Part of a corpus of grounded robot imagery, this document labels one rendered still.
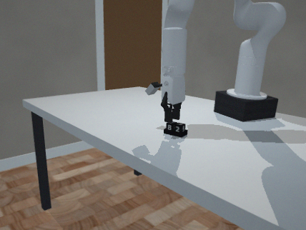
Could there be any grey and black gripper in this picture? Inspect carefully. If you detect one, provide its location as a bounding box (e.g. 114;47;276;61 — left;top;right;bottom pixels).
161;74;185;123

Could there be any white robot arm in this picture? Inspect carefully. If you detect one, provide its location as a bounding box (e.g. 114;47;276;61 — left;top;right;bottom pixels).
162;0;286;100

